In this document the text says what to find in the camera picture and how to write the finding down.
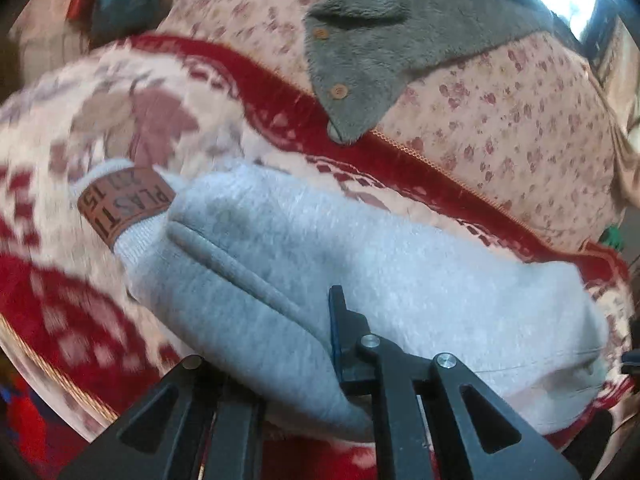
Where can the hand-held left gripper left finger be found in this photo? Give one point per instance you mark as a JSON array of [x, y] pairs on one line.
[[235, 435]]

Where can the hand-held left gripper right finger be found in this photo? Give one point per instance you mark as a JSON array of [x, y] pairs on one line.
[[336, 350]]

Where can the light grey sweatshirt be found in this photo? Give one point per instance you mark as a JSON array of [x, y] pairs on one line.
[[350, 240]]

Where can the red and white floral blanket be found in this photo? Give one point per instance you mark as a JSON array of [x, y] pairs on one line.
[[75, 300]]

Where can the pink floral quilt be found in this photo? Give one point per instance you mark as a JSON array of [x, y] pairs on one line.
[[500, 125]]

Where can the small green thing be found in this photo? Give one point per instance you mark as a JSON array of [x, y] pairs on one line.
[[612, 239]]

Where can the grey fleece garment with buttons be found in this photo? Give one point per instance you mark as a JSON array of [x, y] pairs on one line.
[[380, 35]]

